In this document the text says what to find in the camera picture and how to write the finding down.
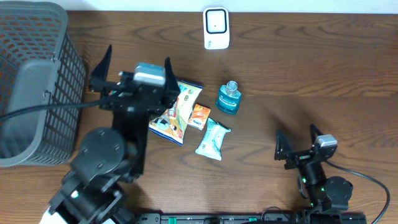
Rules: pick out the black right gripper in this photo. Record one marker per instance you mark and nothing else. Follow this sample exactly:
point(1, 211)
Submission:
point(298, 157)

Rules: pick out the small orange candy box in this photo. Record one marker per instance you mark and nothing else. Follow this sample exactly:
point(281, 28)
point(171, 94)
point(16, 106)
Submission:
point(199, 116)

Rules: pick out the yellow snack bag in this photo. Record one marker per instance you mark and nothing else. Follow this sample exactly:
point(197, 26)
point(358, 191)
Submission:
point(172, 124)

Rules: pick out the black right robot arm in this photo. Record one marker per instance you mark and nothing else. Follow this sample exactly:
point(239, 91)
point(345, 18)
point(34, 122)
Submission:
point(328, 196)

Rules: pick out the teal mouthwash bottle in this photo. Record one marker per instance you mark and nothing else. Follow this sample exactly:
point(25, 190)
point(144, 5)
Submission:
point(229, 98)

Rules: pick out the pale green wipes pack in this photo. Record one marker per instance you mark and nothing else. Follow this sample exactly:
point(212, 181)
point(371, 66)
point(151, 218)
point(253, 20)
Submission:
point(211, 143)

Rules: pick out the white barcode scanner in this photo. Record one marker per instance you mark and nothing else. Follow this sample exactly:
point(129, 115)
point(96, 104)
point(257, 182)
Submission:
point(216, 28)

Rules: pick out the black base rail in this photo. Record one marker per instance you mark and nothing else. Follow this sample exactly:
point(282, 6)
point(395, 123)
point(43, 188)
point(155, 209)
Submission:
point(271, 216)

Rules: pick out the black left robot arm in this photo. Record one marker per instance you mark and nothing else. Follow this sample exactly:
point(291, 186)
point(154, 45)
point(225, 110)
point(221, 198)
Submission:
point(91, 191)

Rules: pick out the grey plastic mesh basket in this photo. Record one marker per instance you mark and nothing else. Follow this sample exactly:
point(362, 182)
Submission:
point(39, 66)

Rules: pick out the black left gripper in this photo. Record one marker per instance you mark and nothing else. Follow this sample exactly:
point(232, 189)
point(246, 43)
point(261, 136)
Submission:
point(110, 88)

